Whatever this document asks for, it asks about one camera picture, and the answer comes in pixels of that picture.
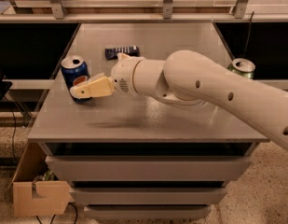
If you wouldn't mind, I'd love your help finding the grey drawer cabinet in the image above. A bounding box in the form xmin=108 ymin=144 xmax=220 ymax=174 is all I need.
xmin=27 ymin=22 xmax=273 ymax=220

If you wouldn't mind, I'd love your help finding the metal shelf frame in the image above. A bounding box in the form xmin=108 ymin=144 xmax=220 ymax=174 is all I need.
xmin=0 ymin=0 xmax=288 ymax=23

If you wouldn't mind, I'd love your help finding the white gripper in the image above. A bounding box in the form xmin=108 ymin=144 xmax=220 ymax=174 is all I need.
xmin=69 ymin=53 xmax=144 ymax=99

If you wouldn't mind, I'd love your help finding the black floor cable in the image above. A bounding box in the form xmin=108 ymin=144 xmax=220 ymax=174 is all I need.
xmin=3 ymin=93 xmax=21 ymax=165

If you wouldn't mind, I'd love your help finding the blue pepsi can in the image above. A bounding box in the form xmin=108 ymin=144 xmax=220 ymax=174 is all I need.
xmin=61 ymin=55 xmax=89 ymax=90

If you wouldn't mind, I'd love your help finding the green soda can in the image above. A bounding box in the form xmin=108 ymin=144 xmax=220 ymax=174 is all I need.
xmin=227 ymin=58 xmax=255 ymax=79

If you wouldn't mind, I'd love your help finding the thin black antenna cable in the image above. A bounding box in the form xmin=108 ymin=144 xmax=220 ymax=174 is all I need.
xmin=241 ymin=11 xmax=255 ymax=60

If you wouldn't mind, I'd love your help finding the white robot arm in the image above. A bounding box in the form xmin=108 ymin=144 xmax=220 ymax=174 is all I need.
xmin=70 ymin=50 xmax=288 ymax=151

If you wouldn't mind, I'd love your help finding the dark blue snack wrapper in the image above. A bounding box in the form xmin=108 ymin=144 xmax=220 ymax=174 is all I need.
xmin=104 ymin=46 xmax=140 ymax=60

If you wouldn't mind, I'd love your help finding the cardboard box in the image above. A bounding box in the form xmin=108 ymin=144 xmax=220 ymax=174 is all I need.
xmin=9 ymin=143 xmax=71 ymax=217

